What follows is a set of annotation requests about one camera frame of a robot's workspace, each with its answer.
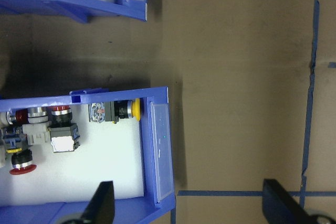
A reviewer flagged yellow push button switch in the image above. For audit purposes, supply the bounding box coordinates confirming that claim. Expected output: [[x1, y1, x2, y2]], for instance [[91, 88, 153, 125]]
[[88, 98, 144, 125]]

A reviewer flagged red mushroom emergency stop button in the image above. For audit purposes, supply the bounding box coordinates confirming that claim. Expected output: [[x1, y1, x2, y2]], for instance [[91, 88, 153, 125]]
[[0, 126, 37, 176]]

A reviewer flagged blue plastic push-button bin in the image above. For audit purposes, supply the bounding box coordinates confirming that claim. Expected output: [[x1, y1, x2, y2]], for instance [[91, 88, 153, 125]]
[[0, 86, 176, 224]]

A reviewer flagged red white indicator lamp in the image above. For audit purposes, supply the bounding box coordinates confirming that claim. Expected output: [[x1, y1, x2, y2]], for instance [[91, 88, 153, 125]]
[[0, 109, 29, 127]]

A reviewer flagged silver ring grey switch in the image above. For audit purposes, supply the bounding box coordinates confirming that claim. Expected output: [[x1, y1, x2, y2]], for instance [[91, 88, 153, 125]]
[[22, 106, 53, 146]]

